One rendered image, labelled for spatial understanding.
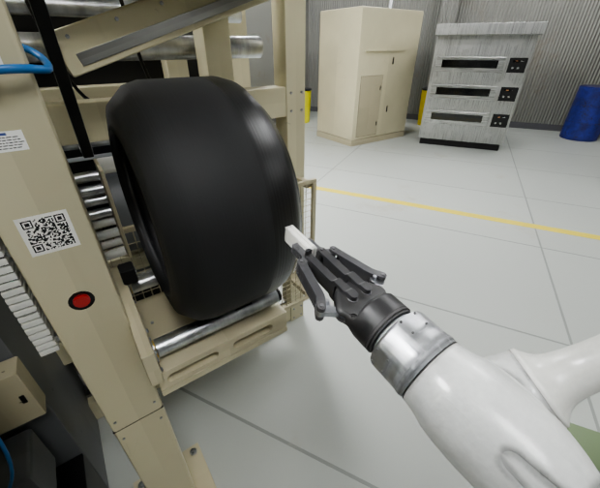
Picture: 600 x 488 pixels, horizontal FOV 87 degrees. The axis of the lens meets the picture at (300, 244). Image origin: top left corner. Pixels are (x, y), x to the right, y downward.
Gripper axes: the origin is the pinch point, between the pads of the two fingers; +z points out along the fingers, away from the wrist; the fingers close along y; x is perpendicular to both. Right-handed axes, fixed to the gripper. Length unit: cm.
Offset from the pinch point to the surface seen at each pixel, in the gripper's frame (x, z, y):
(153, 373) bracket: 36.1, 13.3, 26.0
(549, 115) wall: 122, 218, -802
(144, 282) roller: 39, 45, 20
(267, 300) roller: 34.7, 17.6, -5.5
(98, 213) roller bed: 26, 67, 25
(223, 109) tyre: -13.8, 25.9, 0.9
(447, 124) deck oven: 124, 267, -513
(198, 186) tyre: -5.4, 15.3, 10.5
